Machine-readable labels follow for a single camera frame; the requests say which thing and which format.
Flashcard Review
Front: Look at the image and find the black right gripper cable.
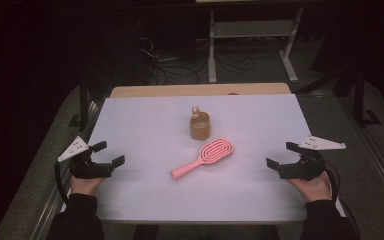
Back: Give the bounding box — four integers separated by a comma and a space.
323, 160, 362, 240

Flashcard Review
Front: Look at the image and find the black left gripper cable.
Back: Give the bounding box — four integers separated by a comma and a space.
54, 161, 70, 206

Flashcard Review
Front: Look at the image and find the tangle of floor cables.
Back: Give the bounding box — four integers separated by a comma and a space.
135, 34, 202, 86

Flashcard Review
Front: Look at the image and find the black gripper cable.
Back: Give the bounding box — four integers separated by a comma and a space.
54, 161, 70, 206
323, 160, 362, 240

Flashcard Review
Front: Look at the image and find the grey metal desk frame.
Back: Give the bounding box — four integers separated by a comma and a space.
207, 5, 305, 84

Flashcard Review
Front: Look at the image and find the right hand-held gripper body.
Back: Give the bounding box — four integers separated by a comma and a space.
279, 134, 347, 182

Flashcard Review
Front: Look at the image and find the black metal stand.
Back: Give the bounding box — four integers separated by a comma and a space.
67, 71, 96, 132
351, 64, 382, 129

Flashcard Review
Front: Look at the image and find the pink hairbrush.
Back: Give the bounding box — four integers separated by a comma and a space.
170, 137, 234, 181

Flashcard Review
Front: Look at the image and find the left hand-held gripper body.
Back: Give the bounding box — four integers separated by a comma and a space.
57, 135, 114, 180

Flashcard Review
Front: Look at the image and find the person's left hand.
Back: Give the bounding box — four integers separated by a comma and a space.
69, 175, 106, 197

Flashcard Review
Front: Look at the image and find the tan pouch with bear charm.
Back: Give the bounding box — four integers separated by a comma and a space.
189, 105, 212, 142

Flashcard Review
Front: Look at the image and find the person's right hand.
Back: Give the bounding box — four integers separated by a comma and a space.
286, 172, 333, 204

